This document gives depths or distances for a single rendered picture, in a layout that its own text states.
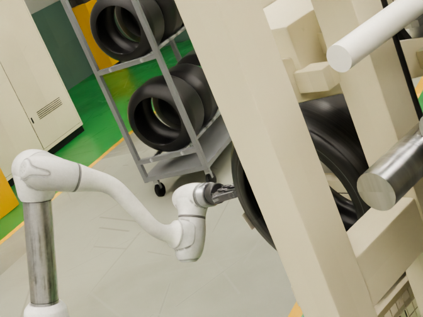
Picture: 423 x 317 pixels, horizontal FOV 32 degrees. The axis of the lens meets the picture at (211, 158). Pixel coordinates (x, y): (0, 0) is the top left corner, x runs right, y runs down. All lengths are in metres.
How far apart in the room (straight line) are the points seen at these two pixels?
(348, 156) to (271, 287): 2.36
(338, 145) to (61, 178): 0.95
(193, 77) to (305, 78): 4.65
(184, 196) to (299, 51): 1.25
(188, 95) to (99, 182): 3.41
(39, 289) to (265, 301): 1.77
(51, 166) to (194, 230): 0.57
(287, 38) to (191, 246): 1.28
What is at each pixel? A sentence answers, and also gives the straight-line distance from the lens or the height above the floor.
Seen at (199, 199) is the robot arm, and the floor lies 1.14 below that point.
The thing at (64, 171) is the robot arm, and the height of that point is 1.46.
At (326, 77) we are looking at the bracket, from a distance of 1.55.
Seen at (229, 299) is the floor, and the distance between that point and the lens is 4.37.
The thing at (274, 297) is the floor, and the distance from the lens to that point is 4.20.
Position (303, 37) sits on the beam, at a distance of 1.61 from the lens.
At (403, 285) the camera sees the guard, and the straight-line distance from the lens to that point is 2.04.
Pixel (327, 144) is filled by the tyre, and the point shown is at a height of 1.38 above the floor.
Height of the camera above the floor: 2.08
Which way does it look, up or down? 18 degrees down
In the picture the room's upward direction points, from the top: 23 degrees counter-clockwise
